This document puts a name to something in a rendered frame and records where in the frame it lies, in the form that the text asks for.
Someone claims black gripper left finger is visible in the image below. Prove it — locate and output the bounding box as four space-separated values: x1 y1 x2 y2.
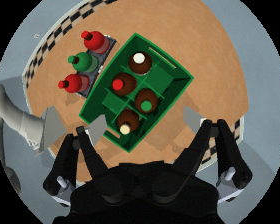
43 114 125 207

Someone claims green bottle with light green label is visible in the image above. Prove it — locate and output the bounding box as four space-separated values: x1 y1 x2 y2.
68 52 99 72

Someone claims brown bottle with green cap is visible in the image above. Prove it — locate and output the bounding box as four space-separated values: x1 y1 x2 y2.
134 88 158 113

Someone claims brown bottle with red cap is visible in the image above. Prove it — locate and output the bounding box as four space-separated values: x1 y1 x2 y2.
111 72 137 96

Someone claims brown bottle with white cap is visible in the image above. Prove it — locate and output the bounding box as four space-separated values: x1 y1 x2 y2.
128 51 152 74
117 107 140 134

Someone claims red bottle with pink label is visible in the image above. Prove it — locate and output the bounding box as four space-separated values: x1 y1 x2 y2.
58 74 90 93
81 31 110 54

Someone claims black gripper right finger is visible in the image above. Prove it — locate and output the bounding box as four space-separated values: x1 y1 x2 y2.
152 106 253 204

